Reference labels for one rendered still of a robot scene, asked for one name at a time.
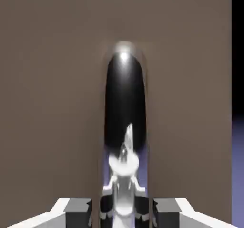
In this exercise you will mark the brown cabinet door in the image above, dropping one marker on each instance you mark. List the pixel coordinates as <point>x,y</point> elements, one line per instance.
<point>47,98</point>

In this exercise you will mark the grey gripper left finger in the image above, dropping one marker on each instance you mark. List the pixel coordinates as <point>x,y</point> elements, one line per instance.
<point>76,212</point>

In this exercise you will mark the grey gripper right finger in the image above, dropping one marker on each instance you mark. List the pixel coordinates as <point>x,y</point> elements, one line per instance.
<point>167,212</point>

